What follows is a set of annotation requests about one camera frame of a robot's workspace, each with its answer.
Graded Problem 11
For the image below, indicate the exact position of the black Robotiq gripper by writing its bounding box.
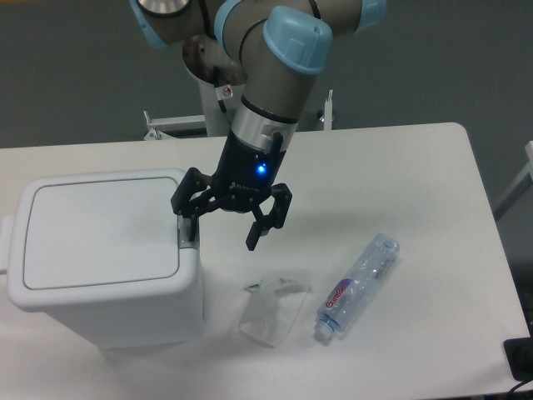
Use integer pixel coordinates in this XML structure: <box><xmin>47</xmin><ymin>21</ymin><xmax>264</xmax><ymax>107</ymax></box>
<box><xmin>171</xmin><ymin>133</ymin><xmax>292</xmax><ymax>251</ymax></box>

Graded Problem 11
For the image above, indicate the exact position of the grey lid release button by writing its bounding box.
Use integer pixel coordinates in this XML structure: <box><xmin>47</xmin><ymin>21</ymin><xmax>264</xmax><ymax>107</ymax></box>
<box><xmin>177</xmin><ymin>216</ymin><xmax>200</xmax><ymax>249</ymax></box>

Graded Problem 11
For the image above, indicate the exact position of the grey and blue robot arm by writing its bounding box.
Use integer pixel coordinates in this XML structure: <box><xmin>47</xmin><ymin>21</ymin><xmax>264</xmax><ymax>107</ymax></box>
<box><xmin>131</xmin><ymin>1</ymin><xmax>387</xmax><ymax>250</ymax></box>

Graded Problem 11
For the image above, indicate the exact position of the white trash can lid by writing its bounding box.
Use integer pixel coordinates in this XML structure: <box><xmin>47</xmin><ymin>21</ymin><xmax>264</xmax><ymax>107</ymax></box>
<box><xmin>17</xmin><ymin>176</ymin><xmax>179</xmax><ymax>290</ymax></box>

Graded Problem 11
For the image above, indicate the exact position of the white plastic trash can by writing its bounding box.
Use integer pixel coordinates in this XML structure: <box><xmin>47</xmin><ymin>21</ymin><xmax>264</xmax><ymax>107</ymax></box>
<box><xmin>6</xmin><ymin>168</ymin><xmax>205</xmax><ymax>349</ymax></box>

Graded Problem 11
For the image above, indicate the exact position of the crumpled clear plastic wrapper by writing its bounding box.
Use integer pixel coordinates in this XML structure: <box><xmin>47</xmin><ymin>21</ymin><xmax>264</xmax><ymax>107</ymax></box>
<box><xmin>237</xmin><ymin>273</ymin><xmax>311</xmax><ymax>348</ymax></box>

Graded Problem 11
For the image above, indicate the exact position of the clear plastic water bottle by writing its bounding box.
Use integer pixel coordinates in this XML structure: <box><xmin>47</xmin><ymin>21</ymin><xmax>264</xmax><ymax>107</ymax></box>
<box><xmin>314</xmin><ymin>233</ymin><xmax>400</xmax><ymax>343</ymax></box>

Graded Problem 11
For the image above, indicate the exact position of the black device at table edge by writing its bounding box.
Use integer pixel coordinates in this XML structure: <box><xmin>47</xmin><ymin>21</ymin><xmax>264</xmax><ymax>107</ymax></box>
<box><xmin>503</xmin><ymin>337</ymin><xmax>532</xmax><ymax>381</ymax></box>

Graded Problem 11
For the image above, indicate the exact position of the black cable on pedestal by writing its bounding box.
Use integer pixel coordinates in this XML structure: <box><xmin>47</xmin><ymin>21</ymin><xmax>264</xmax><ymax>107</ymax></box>
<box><xmin>212</xmin><ymin>64</ymin><xmax>242</xmax><ymax>137</ymax></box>

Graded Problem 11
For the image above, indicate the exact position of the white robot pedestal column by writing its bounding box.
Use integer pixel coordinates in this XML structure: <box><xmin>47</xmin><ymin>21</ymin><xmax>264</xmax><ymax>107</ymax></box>
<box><xmin>182</xmin><ymin>34</ymin><xmax>247</xmax><ymax>137</ymax></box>

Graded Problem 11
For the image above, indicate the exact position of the white frame at right edge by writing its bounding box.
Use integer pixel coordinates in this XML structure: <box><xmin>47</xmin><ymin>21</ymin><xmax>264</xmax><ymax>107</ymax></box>
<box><xmin>493</xmin><ymin>141</ymin><xmax>532</xmax><ymax>221</ymax></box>

